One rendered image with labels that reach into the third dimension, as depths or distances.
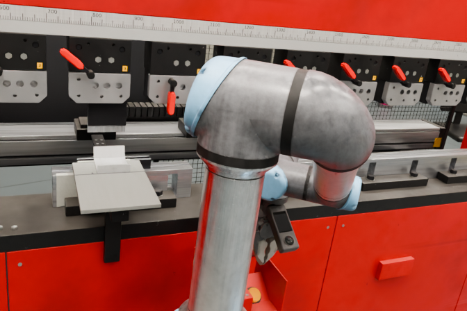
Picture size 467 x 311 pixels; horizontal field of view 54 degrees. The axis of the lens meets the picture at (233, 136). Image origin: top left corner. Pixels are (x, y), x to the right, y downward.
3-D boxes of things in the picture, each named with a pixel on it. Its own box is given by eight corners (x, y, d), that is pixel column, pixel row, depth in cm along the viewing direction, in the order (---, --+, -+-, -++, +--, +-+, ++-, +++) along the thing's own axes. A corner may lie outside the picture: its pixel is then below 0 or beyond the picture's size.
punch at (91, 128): (87, 133, 122) (88, 99, 119) (87, 130, 123) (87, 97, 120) (125, 132, 126) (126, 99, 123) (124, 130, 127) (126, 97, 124)
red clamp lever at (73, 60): (63, 47, 105) (96, 75, 110) (62, 44, 108) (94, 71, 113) (58, 53, 105) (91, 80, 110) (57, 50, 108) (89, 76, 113)
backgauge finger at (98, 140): (80, 160, 128) (80, 143, 126) (74, 128, 150) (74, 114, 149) (124, 158, 133) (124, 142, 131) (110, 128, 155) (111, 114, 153)
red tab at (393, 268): (378, 280, 165) (383, 264, 163) (374, 277, 167) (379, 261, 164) (410, 274, 171) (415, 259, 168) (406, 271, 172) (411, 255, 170)
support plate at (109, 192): (80, 214, 100) (80, 210, 100) (71, 166, 122) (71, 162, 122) (160, 207, 107) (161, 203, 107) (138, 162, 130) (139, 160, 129)
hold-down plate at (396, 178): (361, 191, 158) (363, 183, 157) (352, 185, 162) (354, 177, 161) (427, 185, 170) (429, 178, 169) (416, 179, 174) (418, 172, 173)
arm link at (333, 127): (403, 68, 53) (362, 173, 99) (310, 53, 56) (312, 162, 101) (385, 160, 50) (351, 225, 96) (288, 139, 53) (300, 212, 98)
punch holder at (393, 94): (383, 105, 153) (395, 56, 148) (368, 98, 160) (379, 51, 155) (418, 105, 159) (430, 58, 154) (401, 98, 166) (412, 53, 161)
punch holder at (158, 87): (148, 103, 121) (151, 41, 116) (142, 94, 129) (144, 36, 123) (201, 103, 127) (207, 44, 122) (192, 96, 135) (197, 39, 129)
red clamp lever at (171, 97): (168, 116, 121) (171, 80, 117) (164, 111, 124) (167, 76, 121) (174, 116, 121) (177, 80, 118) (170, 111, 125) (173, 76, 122)
